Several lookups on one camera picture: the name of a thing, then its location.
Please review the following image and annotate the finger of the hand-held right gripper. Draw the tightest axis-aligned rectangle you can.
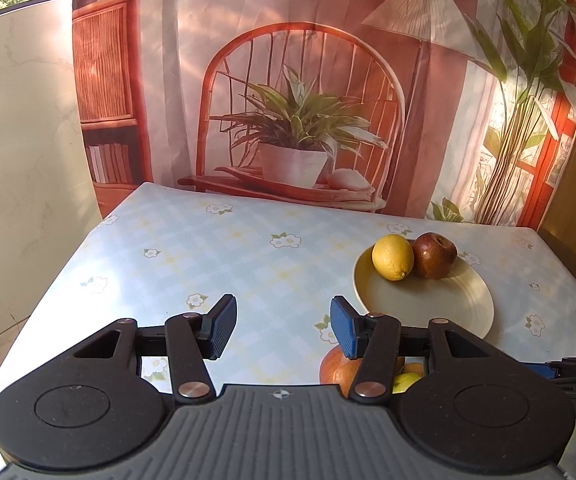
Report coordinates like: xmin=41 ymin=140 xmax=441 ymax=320
xmin=543 ymin=359 xmax=576 ymax=385

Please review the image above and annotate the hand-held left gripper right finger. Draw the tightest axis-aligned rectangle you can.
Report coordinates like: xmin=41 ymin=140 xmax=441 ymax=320
xmin=330 ymin=296 xmax=496 ymax=405

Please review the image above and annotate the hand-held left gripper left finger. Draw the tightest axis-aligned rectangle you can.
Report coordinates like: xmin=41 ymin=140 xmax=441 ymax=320
xmin=70 ymin=294 xmax=239 ymax=406

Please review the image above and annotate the large red apple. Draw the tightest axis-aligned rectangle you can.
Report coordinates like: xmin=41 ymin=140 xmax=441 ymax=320
xmin=319 ymin=346 xmax=363 ymax=386

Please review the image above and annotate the cream round plate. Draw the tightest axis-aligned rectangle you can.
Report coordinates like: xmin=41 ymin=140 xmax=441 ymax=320
xmin=352 ymin=247 xmax=495 ymax=341

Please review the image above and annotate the yellow lemon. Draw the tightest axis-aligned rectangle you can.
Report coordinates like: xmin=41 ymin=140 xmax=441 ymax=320
xmin=372 ymin=234 xmax=415 ymax=281

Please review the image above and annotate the small dark red apple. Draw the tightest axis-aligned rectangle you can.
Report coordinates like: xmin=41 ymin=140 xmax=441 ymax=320
xmin=412 ymin=232 xmax=459 ymax=280

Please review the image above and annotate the floral checked tablecloth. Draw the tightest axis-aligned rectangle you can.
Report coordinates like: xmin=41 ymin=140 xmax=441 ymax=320
xmin=0 ymin=182 xmax=576 ymax=411

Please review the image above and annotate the yellow green round fruit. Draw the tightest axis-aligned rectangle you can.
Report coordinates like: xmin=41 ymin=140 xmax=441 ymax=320
xmin=392 ymin=371 xmax=421 ymax=394

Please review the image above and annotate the printed backdrop cloth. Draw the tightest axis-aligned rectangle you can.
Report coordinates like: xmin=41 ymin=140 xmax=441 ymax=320
xmin=70 ymin=0 xmax=576 ymax=231

